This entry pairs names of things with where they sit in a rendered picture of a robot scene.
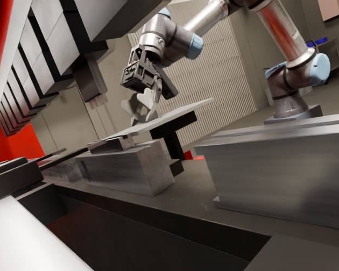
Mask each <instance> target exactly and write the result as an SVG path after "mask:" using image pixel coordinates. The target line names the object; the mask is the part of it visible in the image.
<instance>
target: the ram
mask: <svg viewBox="0 0 339 271"><path fill-rule="evenodd" d="M32 1H33V0H0V101H1V98H2V95H3V93H5V92H4V88H5V85H6V83H7V82H8V76H9V73H10V70H11V68H13V67H14V66H13V64H12V63H13V60H14V58H15V54H16V51H17V48H18V47H22V46H21V43H20V38H21V36H22V32H23V29H24V26H25V23H26V19H27V17H30V16H35V15H34V12H33V10H32V8H31V4H32Z"/></svg>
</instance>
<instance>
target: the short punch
mask: <svg viewBox="0 0 339 271"><path fill-rule="evenodd" d="M73 76H74V78H75V81H76V84H77V86H78V88H79V91H80V93H81V95H82V98H83V100H84V102H85V103H89V105H90V108H91V110H92V109H94V108H96V107H98V106H100V105H102V104H104V103H106V102H108V99H107V97H106V94H105V93H106V92H108V89H107V86H106V84H105V81H104V79H103V76H102V74H101V71H100V69H99V67H98V64H97V62H96V59H95V58H93V59H88V60H86V61H85V62H84V63H83V64H82V65H81V66H80V67H79V68H78V69H77V70H76V71H75V72H74V73H73Z"/></svg>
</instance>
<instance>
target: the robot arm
mask: <svg viewBox="0 0 339 271"><path fill-rule="evenodd" d="M244 6H247V7H248V8H249V10H250V11H255V12H256V13H257V14H258V16H259V18H260V19H261V20H262V22H263V24H264V25H265V27H266V28H267V30H268V31H269V33H270V35H271V36H272V38H273V40H274V41H275V42H276V44H277V46H278V47H279V49H280V50H281V52H282V54H283V55H284V57H285V58H286V60H287V61H286V62H283V63H281V64H279V65H277V66H275V67H273V68H271V69H269V70H267V71H266V73H265V76H266V81H267V83H268V86H269V89H270V93H271V96H272V99H273V116H274V118H285V117H290V116H293V115H297V114H299V113H302V112H304V111H306V110H308V105H307V103H306V102H305V100H304V99H303V98H302V96H301V95H300V93H299V89H301V88H305V87H311V86H316V85H318V84H322V83H324V82H325V81H326V80H327V78H328V77H329V74H330V62H329V59H328V57H327V56H326V55H325V54H321V53H320V54H317V53H316V51H315V49H314V48H309V47H307V45H306V43H305V42H304V40H303V38H302V36H301V35H300V33H299V31H298V30H297V28H296V27H295V25H294V23H293V22H292V20H291V18H290V16H289V15H288V13H287V11H286V10H285V8H284V6H283V5H282V3H281V1H280V0H209V2H208V5H207V6H206V7H205V8H204V9H202V10H201V11H200V12H199V13H198V14H197V15H196V16H194V17H193V18H192V19H191V20H190V21H189V22H188V23H186V24H185V25H184V26H183V27H181V26H180V25H178V24H176V23H175V22H173V21H171V14H170V12H169V11H168V10H167V9H166V8H163V9H162V10H161V11H160V12H158V13H157V14H156V15H155V16H154V17H153V18H151V19H150V20H149V21H148V22H147V23H146V24H145V25H143V29H142V33H141V37H140V41H139V44H138V45H137V46H136V47H134V48H132V50H131V54H130V58H129V63H128V66H127V67H125V68H124V70H123V75H122V79H121V83H120V85H122V86H124V87H126V88H129V89H131V90H133V91H136V93H134V94H133V95H132V96H131V99H130V100H123V101H122V102H121V107H122V108H123V109H124V110H125V111H126V112H127V113H128V114H129V115H131V126H132V127H133V126H135V125H136V124H137V123H138V122H139V116H140V114H141V110H142V107H143V106H144V107H145V108H147V114H146V123H148V122H149V121H150V120H151V118H152V116H153V114H154V112H155V110H156V108H157V105H158V103H159V100H160V96H161V94H162V95H163V97H164V99H165V100H168V99H171V98H173V97H176V95H177V94H178V93H179V92H178V90H177V89H176V87H175V86H174V84H173V83H172V81H171V80H170V79H169V77H168V76H167V75H166V73H165V72H164V70H163V68H166V67H169V66H170V65H171V64H173V63H175V62H176V61H178V60H180V59H181V58H183V57H186V58H187V59H191V60H195V59H196V58H197V57H198V56H199V55H200V53H201V51H202V48H203V40H202V38H201V37H202V36H203V35H205V34H206V33H207V32H208V31H209V30H210V29H211V28H212V27H213V26H214V25H215V24H217V23H218V22H219V21H222V20H225V19H226V17H228V16H229V15H231V14H232V13H234V12H236V11H237V10H239V9H241V8H243V7H244ZM124 74H125V77H124ZM123 77H124V82H123Z"/></svg>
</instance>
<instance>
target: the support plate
mask: <svg viewBox="0 0 339 271"><path fill-rule="evenodd" d="M213 101H215V99H214V97H213V98H210V99H206V100H204V101H200V102H196V103H193V104H190V105H186V106H182V107H180V108H176V109H173V110H171V111H168V112H166V113H163V114H161V115H159V119H157V120H155V121H153V122H150V123H148V124H146V125H144V126H141V127H139V128H137V129H135V130H132V131H130V132H128V133H130V134H131V136H132V137H133V136H138V135H140V134H143V133H145V132H147V131H149V130H151V129H154V128H156V127H158V126H160V125H162V124H165V123H167V122H169V121H172V120H174V119H176V118H178V117H180V116H183V115H185V114H187V113H189V112H191V111H194V110H196V109H198V108H200V107H202V106H204V105H207V104H209V103H211V102H213Z"/></svg>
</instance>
